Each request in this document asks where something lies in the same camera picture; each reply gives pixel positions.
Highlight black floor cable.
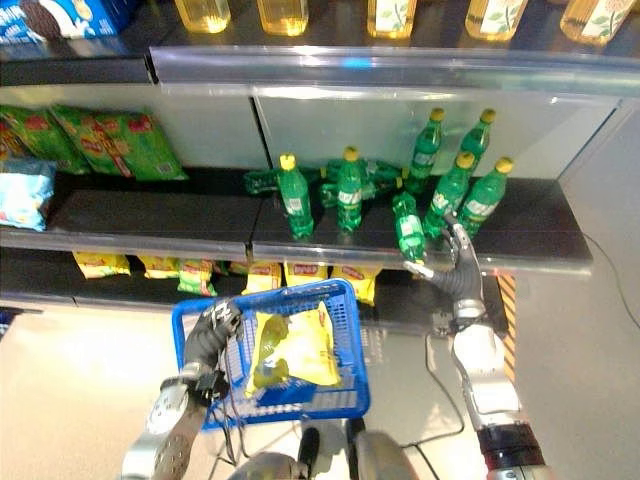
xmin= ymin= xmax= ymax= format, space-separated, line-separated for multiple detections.
xmin=399 ymin=332 xmax=467 ymax=449

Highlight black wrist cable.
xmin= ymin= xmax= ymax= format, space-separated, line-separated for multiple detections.
xmin=212 ymin=332 xmax=251 ymax=466

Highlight thin black wall cable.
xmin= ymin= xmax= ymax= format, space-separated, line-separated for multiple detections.
xmin=579 ymin=230 xmax=640 ymax=331

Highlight black low shelf board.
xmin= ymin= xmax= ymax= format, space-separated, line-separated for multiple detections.
xmin=0 ymin=247 xmax=510 ymax=337

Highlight blue plastic shopping basket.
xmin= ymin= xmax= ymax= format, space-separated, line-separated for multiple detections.
xmin=171 ymin=278 xmax=372 ymax=433

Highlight yellow chips bag large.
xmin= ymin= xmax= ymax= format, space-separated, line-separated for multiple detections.
xmin=244 ymin=299 xmax=344 ymax=395

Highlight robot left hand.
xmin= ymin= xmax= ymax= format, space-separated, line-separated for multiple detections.
xmin=183 ymin=297 xmax=246 ymax=372

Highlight blue cookie box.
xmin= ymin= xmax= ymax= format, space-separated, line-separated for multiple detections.
xmin=0 ymin=0 xmax=134 ymax=47

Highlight black shelf board with bottles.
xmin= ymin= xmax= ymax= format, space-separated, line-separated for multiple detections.
xmin=0 ymin=167 xmax=594 ymax=277

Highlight green soda bottle yellow cap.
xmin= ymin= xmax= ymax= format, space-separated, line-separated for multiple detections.
xmin=335 ymin=146 xmax=364 ymax=233
xmin=405 ymin=107 xmax=446 ymax=195
xmin=319 ymin=157 xmax=410 ymax=182
xmin=456 ymin=156 xmax=515 ymax=239
xmin=458 ymin=108 xmax=497 ymax=172
xmin=243 ymin=168 xmax=282 ymax=196
xmin=391 ymin=191 xmax=427 ymax=262
xmin=277 ymin=153 xmax=315 ymax=241
xmin=318 ymin=175 xmax=407 ymax=209
xmin=423 ymin=151 xmax=476 ymax=241

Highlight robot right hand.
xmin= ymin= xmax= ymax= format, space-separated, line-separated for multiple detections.
xmin=403 ymin=212 xmax=485 ymax=305

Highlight light blue snack bag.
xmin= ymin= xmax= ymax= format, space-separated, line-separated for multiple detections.
xmin=0 ymin=158 xmax=58 ymax=233

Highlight shelf with clear price rail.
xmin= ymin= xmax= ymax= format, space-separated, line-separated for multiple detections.
xmin=0 ymin=19 xmax=640 ymax=99

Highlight oil bottle with leaf label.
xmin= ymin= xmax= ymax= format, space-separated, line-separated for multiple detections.
xmin=464 ymin=0 xmax=529 ymax=43
xmin=559 ymin=0 xmax=635 ymax=48
xmin=365 ymin=0 xmax=418 ymax=40

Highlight robot silver legs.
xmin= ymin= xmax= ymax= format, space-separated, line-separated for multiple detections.
xmin=233 ymin=418 xmax=419 ymax=480

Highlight yellow cooking oil bottle plain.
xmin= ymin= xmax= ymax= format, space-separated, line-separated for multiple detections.
xmin=255 ymin=0 xmax=310 ymax=37
xmin=173 ymin=0 xmax=233 ymax=35

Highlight yellow black hazard strip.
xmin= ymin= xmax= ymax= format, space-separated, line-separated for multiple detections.
xmin=496 ymin=272 xmax=518 ymax=387

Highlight small green chips bag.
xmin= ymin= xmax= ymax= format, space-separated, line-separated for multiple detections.
xmin=176 ymin=258 xmax=219 ymax=298

